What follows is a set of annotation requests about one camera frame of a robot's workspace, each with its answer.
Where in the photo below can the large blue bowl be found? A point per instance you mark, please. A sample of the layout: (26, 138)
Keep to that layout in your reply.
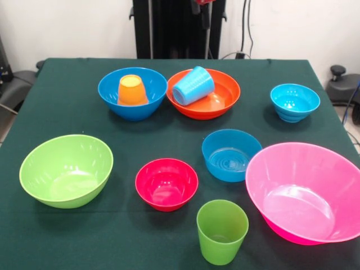
(132, 112)

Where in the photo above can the green cup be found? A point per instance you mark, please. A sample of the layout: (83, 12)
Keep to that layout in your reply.
(222, 233)

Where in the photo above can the green bowl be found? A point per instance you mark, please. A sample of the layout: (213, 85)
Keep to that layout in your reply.
(64, 171)

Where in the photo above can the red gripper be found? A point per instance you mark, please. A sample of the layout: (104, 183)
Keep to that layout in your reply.
(204, 1)

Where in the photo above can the orange-red bowl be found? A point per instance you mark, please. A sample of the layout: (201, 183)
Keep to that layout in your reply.
(222, 98)

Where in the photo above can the black pedestal foot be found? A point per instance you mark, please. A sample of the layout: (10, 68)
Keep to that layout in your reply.
(343, 84)
(19, 81)

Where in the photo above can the small light blue ribbed bowl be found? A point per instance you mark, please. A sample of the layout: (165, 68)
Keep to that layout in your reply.
(298, 98)

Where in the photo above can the orange cup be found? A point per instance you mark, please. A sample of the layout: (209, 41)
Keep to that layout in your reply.
(132, 91)

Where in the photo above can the dark green tablecloth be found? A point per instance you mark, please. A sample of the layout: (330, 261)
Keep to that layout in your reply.
(126, 140)

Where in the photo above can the black equipment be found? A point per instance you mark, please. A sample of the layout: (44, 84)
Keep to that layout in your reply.
(4, 64)

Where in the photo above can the blue flat-bottomed bowl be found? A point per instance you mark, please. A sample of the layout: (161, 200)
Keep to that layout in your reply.
(225, 157)

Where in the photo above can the large pink bowl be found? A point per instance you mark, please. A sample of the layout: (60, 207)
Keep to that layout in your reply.
(303, 191)

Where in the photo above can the blue cup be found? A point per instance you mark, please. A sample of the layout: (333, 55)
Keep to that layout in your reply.
(194, 85)

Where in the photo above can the small pink-red bowl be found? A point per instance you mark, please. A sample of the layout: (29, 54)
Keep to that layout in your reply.
(166, 185)

